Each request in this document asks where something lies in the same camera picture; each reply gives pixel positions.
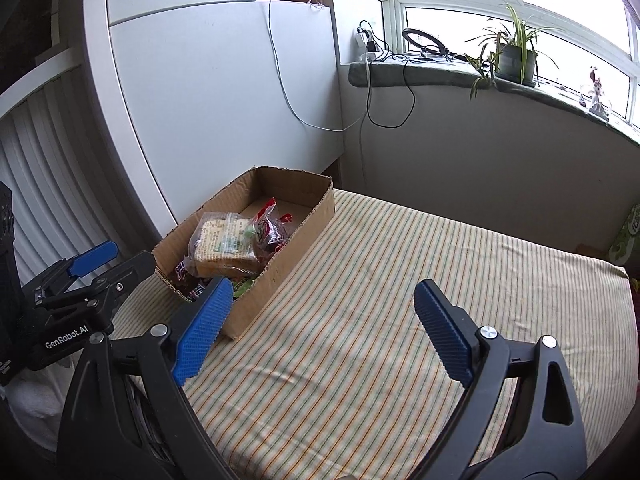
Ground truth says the black cable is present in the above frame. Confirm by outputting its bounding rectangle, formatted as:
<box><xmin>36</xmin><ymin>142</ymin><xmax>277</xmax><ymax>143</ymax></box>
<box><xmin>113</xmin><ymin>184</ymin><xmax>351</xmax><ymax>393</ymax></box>
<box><xmin>366</xmin><ymin>55</ymin><xmax>416</xmax><ymax>128</ymax></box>

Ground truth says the white power strip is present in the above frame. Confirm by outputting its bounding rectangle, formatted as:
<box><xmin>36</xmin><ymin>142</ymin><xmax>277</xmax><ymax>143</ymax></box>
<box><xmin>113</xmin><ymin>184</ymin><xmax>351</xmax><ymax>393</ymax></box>
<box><xmin>356</xmin><ymin>20</ymin><xmax>383</xmax><ymax>61</ymax></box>

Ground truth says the brown chocolate bar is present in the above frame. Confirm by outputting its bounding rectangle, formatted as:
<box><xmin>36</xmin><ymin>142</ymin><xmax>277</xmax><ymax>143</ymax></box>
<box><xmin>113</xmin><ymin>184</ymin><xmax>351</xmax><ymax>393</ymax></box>
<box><xmin>170</xmin><ymin>255</ymin><xmax>211</xmax><ymax>302</ymax></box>

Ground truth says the cardboard box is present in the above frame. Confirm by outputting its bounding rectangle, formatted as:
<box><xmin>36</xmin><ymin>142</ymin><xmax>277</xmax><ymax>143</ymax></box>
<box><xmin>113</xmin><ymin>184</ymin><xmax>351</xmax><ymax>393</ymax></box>
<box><xmin>152</xmin><ymin>165</ymin><xmax>335</xmax><ymax>342</ymax></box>

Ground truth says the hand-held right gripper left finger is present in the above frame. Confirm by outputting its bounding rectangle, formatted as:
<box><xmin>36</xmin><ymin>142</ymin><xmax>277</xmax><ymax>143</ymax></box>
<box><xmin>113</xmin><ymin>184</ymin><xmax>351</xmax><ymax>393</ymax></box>
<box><xmin>57</xmin><ymin>276</ymin><xmax>235</xmax><ymax>480</ymax></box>

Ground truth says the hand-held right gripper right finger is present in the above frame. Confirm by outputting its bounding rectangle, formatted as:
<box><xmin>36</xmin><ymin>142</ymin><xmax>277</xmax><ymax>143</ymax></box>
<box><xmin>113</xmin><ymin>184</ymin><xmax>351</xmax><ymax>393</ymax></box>
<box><xmin>414</xmin><ymin>279</ymin><xmax>588</xmax><ymax>480</ymax></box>

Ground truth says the potted spider plant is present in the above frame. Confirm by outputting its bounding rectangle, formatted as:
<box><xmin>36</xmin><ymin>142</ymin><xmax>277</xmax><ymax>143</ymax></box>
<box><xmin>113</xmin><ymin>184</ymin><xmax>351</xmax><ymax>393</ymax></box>
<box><xmin>462</xmin><ymin>2</ymin><xmax>563</xmax><ymax>101</ymax></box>

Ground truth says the white ribbed panel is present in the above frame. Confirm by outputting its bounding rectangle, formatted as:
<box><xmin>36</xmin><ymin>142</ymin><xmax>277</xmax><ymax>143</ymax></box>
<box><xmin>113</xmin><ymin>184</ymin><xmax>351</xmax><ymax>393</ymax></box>
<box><xmin>0</xmin><ymin>45</ymin><xmax>166</xmax><ymax>281</ymax></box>

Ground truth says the small figurine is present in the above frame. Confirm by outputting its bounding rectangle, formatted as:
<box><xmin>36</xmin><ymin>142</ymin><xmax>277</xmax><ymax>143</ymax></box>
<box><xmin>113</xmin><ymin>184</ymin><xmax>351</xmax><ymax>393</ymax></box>
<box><xmin>580</xmin><ymin>66</ymin><xmax>611</xmax><ymax>121</ymax></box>

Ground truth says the bagged sliced bread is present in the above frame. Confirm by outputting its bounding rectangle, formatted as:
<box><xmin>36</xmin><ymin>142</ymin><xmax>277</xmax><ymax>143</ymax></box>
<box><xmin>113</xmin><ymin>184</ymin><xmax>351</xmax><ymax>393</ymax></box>
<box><xmin>187</xmin><ymin>212</ymin><xmax>263</xmax><ymax>277</ymax></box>

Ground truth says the ring light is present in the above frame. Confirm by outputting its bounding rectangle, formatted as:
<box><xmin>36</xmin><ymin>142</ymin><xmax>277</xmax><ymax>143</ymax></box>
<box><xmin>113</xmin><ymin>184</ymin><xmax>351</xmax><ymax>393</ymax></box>
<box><xmin>401</xmin><ymin>27</ymin><xmax>453</xmax><ymax>62</ymax></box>

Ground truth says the white cabinet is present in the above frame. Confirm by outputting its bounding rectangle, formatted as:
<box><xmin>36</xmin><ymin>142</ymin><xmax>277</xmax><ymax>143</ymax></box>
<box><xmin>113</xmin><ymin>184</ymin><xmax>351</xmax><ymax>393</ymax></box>
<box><xmin>82</xmin><ymin>0</ymin><xmax>346</xmax><ymax>241</ymax></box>

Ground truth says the green bag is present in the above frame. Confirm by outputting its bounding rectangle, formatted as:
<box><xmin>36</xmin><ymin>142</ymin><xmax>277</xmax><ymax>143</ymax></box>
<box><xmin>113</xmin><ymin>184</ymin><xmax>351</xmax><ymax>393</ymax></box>
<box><xmin>605</xmin><ymin>205</ymin><xmax>640</xmax><ymax>267</ymax></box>

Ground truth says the grey stone window sill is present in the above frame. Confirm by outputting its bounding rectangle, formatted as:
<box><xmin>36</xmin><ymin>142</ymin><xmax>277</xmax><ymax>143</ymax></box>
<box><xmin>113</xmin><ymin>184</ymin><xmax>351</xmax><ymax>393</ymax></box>
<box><xmin>348</xmin><ymin>57</ymin><xmax>640</xmax><ymax>146</ymax></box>

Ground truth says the white clothing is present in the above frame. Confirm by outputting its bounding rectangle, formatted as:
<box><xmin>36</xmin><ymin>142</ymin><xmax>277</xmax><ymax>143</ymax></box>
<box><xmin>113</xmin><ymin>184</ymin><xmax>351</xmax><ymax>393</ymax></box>
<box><xmin>7</xmin><ymin>360</ymin><xmax>76</xmax><ymax>451</ymax></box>

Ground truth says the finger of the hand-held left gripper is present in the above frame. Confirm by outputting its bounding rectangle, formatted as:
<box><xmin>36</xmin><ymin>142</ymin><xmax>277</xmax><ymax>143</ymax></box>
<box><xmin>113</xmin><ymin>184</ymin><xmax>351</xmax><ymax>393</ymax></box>
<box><xmin>31</xmin><ymin>240</ymin><xmax>120</xmax><ymax>303</ymax></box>
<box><xmin>40</xmin><ymin>251</ymin><xmax>157</xmax><ymax>333</ymax></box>

